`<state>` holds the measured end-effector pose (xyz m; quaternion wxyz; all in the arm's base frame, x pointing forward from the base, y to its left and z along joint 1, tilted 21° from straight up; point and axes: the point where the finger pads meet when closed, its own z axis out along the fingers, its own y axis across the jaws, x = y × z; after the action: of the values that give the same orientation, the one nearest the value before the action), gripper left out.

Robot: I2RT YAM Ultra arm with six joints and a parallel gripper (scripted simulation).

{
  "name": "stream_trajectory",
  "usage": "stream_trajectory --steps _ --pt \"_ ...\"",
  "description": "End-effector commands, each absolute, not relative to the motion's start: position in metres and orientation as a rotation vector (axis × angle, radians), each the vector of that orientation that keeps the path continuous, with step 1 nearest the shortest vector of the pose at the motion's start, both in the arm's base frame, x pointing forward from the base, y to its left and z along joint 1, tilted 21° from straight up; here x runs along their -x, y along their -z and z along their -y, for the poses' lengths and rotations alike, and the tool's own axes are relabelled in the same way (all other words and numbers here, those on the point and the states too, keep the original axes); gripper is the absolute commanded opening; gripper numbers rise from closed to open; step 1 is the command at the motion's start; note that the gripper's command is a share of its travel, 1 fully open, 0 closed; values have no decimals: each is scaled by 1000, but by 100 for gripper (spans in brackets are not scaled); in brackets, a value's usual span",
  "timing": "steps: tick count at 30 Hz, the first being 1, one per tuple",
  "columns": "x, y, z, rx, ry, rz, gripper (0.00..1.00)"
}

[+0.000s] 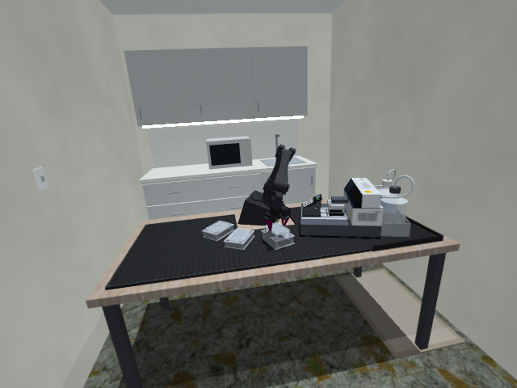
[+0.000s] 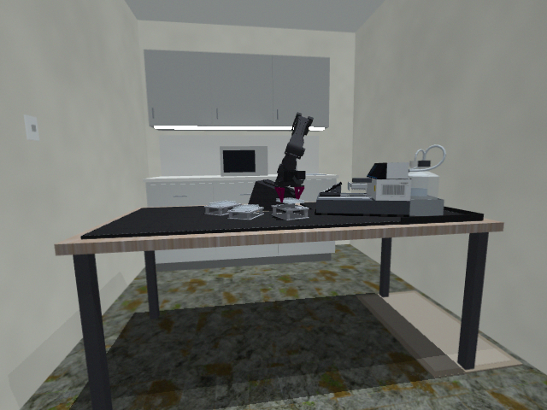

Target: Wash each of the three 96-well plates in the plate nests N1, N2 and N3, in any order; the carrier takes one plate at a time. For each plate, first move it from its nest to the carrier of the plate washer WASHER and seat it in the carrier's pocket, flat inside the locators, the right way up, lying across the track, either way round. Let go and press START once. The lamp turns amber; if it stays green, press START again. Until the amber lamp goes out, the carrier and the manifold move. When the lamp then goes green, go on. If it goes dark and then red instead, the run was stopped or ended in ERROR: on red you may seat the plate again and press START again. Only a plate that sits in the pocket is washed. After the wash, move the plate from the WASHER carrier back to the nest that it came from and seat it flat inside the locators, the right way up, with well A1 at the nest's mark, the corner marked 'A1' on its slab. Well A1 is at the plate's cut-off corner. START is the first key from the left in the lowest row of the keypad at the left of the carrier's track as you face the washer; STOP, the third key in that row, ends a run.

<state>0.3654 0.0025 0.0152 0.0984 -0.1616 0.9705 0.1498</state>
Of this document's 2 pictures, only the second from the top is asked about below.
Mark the white well plate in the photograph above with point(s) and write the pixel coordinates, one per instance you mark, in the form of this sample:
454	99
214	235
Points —
290	200
222	203
245	207

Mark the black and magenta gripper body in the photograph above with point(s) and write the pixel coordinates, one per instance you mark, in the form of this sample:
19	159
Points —
284	184

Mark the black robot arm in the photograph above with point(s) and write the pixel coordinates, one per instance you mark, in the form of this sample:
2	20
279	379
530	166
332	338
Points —
294	150

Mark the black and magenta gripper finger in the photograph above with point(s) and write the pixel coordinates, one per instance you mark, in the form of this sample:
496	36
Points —
282	191
300	191

